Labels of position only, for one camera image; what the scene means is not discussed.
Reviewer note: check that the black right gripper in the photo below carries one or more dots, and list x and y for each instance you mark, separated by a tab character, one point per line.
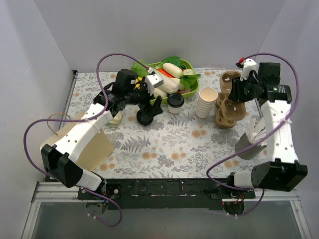
237	89

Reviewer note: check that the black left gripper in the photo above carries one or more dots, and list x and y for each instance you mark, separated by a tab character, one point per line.
148	105

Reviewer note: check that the black plastic cup lid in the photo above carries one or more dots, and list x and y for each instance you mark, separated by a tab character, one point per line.
175	100

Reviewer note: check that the stack of white paper cups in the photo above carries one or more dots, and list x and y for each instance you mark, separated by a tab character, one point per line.
205	102

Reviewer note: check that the brown paper takeout bag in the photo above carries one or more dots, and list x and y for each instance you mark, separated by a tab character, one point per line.
87	144

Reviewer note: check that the white paper coffee cup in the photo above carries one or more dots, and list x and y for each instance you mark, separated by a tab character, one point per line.
174	110

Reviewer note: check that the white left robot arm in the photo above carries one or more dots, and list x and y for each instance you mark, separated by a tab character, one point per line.
60	159

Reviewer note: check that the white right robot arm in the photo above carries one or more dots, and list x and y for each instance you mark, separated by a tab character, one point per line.
282	171

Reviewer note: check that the green napa cabbage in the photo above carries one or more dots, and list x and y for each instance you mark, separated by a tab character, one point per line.
169	86

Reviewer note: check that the small green lettuce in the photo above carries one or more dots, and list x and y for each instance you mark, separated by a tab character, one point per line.
116	119

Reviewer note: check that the orange carrot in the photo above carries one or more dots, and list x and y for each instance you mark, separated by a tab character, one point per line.
165	73

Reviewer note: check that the white radish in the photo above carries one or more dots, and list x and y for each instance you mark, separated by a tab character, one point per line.
173	70

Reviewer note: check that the green plastic tray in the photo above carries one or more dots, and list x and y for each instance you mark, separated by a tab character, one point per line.
186	93

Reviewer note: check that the green bok choy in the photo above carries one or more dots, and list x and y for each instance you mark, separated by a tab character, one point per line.
189	76

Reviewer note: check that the floral table mat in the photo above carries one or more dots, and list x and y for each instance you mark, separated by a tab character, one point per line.
172	146

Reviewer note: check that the grey cylindrical holder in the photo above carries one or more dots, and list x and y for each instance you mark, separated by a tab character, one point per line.
249	154

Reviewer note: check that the black base bar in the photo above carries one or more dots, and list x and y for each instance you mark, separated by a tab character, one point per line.
168	193

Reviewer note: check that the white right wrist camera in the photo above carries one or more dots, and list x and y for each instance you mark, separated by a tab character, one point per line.
246	65

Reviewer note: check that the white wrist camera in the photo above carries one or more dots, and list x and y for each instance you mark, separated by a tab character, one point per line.
153	81
246	65

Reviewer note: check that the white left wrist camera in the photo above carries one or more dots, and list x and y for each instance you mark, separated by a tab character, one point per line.
153	81

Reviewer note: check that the aluminium frame rail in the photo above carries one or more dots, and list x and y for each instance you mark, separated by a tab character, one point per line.
55	212

